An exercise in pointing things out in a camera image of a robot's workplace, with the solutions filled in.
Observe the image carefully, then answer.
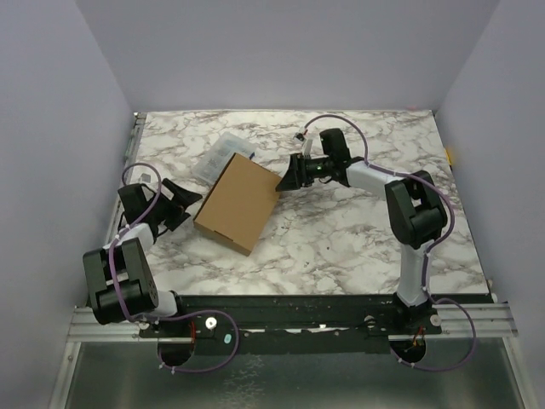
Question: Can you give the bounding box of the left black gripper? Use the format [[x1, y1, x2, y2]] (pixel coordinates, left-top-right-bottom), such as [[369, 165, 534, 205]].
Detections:
[[146, 178, 201, 229]]

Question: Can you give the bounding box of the brown cardboard box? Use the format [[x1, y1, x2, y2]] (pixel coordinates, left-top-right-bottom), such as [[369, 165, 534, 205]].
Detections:
[[193, 153, 281, 256]]

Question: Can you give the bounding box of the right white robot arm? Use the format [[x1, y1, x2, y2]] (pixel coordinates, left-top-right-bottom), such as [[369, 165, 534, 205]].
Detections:
[[276, 128, 447, 333]]

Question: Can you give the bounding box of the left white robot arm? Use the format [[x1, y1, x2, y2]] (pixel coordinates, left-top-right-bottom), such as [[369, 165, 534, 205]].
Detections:
[[83, 179, 203, 337]]

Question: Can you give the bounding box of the clear plastic screw organizer box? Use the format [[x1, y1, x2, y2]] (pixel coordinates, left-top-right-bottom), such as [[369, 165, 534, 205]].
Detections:
[[192, 132, 255, 185]]

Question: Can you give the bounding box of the yellow tape piece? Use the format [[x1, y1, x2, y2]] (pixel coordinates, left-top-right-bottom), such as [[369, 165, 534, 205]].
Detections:
[[445, 148, 455, 166]]

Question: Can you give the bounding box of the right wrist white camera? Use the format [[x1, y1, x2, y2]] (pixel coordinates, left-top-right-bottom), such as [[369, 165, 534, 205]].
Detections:
[[294, 130, 313, 157]]

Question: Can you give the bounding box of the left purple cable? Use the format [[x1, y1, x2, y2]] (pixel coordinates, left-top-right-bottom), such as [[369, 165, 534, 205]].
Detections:
[[108, 164, 241, 377]]

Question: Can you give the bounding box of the aluminium side rail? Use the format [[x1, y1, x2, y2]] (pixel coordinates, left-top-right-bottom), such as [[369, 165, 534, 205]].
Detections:
[[93, 111, 148, 250]]

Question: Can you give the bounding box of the black metal base rail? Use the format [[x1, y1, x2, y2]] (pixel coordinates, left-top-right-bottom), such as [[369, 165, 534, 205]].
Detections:
[[87, 291, 444, 357]]

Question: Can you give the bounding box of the aluminium front extrusion rail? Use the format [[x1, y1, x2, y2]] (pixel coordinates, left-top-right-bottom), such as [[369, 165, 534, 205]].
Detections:
[[67, 303, 519, 343]]

